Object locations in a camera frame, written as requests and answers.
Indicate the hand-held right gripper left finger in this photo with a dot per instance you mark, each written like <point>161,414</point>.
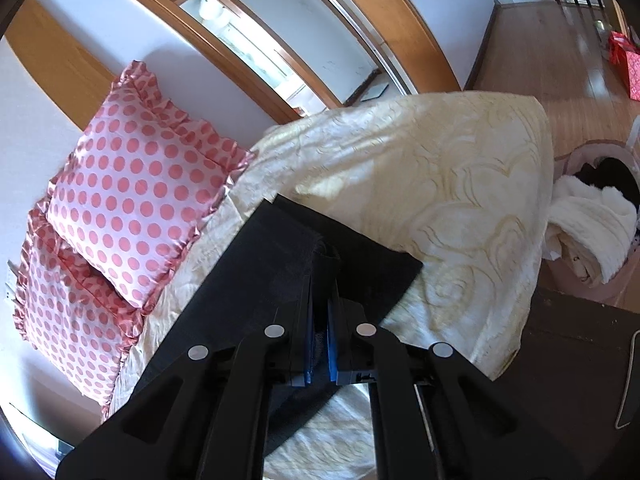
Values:
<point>309,340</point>

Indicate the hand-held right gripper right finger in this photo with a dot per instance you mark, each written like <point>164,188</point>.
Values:
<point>332,345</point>

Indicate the pink polka dot pillow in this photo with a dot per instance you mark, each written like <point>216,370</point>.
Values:
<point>145,175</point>
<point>70,310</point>

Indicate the wooden door frame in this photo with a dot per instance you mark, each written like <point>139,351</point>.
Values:
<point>240,40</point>

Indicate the pink laundry basket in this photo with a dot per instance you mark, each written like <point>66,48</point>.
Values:
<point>607,280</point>

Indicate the dark wooden cabinet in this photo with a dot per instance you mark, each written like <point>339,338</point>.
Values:
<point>565,360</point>

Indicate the cream patterned bedspread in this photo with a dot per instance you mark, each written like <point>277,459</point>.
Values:
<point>450,180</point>

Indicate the red gift bag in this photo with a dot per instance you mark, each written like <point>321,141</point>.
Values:
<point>631,67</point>

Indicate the black pants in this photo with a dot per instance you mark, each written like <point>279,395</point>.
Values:
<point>280,260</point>

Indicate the white fluffy garment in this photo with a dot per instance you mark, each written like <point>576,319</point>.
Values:
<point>595,220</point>

